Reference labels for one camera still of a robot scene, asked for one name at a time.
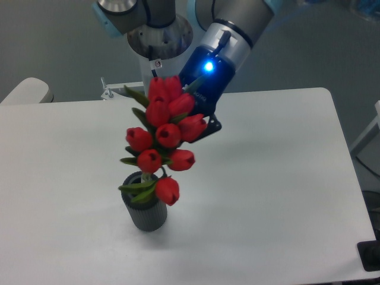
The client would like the dark grey ribbed vase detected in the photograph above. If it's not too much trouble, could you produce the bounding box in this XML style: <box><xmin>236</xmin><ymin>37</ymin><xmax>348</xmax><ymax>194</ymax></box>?
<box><xmin>120</xmin><ymin>171</ymin><xmax>168</xmax><ymax>232</ymax></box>

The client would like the white chair seat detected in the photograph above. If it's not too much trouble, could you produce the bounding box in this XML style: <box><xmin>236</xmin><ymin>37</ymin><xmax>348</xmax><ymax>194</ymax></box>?
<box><xmin>1</xmin><ymin>77</ymin><xmax>54</xmax><ymax>106</ymax></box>

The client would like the black device at table edge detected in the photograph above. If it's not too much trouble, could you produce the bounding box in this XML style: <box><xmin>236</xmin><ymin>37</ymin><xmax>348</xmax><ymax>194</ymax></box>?
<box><xmin>357</xmin><ymin>240</ymin><xmax>379</xmax><ymax>272</ymax></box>

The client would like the red tulip bouquet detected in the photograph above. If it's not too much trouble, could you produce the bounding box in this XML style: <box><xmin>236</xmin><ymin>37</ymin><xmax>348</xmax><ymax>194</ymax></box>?
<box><xmin>119</xmin><ymin>75</ymin><xmax>207</xmax><ymax>205</ymax></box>

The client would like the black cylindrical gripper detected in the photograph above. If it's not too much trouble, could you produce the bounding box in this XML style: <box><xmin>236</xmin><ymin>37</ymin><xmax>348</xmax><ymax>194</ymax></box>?
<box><xmin>179</xmin><ymin>46</ymin><xmax>235</xmax><ymax>144</ymax></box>

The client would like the white frame at right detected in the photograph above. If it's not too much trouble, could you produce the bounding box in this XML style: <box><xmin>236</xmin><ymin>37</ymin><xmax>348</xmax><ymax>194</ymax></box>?
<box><xmin>349</xmin><ymin>101</ymin><xmax>379</xmax><ymax>157</ymax></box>

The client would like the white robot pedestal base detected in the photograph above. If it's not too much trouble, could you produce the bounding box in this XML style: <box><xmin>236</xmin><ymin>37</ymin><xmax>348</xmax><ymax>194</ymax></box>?
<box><xmin>101</xmin><ymin>15</ymin><xmax>194</xmax><ymax>100</ymax></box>

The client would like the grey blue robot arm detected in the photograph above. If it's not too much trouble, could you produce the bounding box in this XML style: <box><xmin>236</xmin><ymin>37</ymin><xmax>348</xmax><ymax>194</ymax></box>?
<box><xmin>91</xmin><ymin>0</ymin><xmax>282</xmax><ymax>137</ymax></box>

